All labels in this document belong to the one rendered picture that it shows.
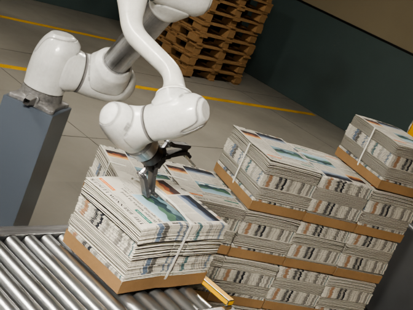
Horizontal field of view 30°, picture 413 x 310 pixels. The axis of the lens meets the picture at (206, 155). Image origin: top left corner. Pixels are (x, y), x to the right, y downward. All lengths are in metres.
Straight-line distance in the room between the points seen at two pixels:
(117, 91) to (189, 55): 6.57
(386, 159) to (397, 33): 6.93
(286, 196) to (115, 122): 1.40
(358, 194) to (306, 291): 0.52
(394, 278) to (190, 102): 2.53
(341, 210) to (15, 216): 1.42
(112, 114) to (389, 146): 1.76
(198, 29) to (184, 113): 7.43
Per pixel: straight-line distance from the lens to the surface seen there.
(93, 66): 2.86
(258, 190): 3.22
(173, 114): 2.01
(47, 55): 2.84
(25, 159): 2.91
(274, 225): 3.35
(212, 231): 2.37
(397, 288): 4.30
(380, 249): 3.74
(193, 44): 9.42
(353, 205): 3.51
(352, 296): 3.80
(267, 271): 3.45
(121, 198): 2.26
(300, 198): 3.34
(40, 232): 2.43
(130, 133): 2.06
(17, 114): 2.89
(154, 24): 2.58
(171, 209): 2.33
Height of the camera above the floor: 1.85
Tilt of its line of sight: 16 degrees down
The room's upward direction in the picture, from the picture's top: 23 degrees clockwise
